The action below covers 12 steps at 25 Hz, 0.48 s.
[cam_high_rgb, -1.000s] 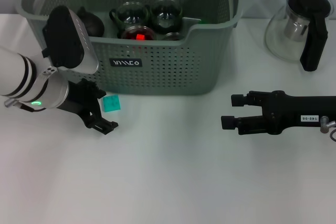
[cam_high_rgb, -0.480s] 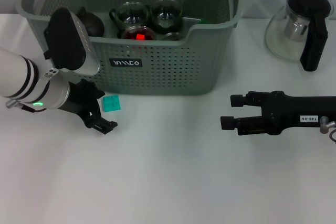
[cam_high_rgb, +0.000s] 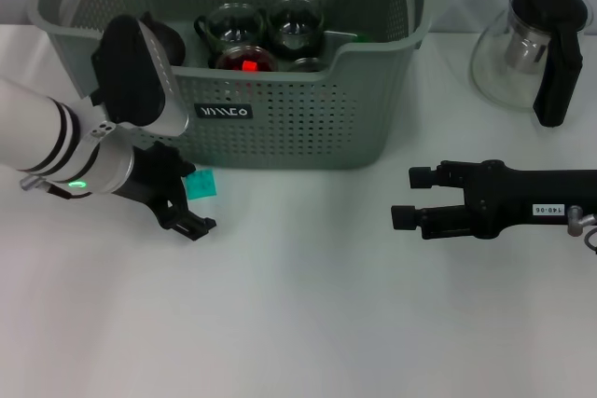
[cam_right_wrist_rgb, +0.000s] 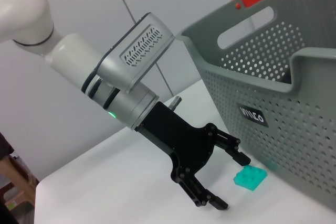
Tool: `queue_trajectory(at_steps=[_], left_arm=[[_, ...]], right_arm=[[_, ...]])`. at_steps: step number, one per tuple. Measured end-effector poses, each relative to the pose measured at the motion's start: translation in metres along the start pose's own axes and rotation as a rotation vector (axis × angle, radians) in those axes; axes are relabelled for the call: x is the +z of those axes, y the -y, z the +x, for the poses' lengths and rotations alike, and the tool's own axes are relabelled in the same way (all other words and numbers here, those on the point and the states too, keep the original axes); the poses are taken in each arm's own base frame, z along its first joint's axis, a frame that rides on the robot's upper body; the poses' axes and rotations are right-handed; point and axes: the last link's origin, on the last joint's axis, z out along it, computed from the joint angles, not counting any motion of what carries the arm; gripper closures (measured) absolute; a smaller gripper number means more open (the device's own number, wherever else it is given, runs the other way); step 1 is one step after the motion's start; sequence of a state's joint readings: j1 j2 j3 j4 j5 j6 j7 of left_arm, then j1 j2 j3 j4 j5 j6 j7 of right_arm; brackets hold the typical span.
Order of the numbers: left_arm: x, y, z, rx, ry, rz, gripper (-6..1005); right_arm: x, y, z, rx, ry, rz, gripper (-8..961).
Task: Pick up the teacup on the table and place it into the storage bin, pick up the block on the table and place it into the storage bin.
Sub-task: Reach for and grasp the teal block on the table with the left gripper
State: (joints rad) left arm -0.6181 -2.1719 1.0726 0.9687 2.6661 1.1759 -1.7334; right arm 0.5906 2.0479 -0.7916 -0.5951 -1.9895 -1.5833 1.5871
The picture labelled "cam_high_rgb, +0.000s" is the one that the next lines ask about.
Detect glass teapot with black handle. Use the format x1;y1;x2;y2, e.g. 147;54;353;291
469;0;592;129

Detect right gripper cable with connector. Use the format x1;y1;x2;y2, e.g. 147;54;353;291
566;204;597;255

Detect left gripper cable with connector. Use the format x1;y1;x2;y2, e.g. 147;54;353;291
19;175;74;199

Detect teal toy brick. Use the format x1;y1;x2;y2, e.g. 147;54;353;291
185;169;218;199

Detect glass teacup with black base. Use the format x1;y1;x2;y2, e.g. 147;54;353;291
288;56;328;74
193;3;268;48
212;45;280;73
266;0;326;59

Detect gripper cable with connector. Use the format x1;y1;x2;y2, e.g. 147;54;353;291
566;204;597;255
19;175;74;199

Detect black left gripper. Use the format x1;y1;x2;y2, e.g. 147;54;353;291
114;140;218;241

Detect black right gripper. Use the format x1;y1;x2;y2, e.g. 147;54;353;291
390;158;597;240

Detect black ceramic teapot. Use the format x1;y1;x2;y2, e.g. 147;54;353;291
139;10;187;66

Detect grey perforated storage bin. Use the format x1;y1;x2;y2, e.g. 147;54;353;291
27;0;433;171

